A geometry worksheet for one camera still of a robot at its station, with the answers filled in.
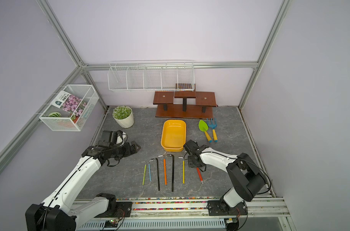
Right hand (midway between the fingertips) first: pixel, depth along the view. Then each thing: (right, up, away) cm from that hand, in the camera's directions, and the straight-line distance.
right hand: (194, 162), depth 90 cm
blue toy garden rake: (+17, +22, +18) cm, 33 cm away
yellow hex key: (-7, -5, -4) cm, 9 cm away
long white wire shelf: (-27, +58, +9) cm, 64 cm away
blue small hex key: (-27, -6, -4) cm, 28 cm away
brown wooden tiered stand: (-4, +39, +23) cm, 46 cm away
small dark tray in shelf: (-7, +51, +9) cm, 52 cm away
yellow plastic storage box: (-14, +14, +11) cm, 23 cm away
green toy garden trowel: (+9, +21, +18) cm, 30 cm away
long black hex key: (-13, -5, -5) cm, 15 cm away
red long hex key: (+3, -6, -6) cm, 9 cm away
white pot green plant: (-48, +30, +9) cm, 58 cm away
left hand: (-34, +9, -11) cm, 37 cm away
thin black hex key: (-22, -5, -4) cm, 23 cm away
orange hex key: (-18, -4, -4) cm, 19 cm away
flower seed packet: (-67, +36, -16) cm, 77 cm away
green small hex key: (-30, -6, -4) cm, 31 cm away
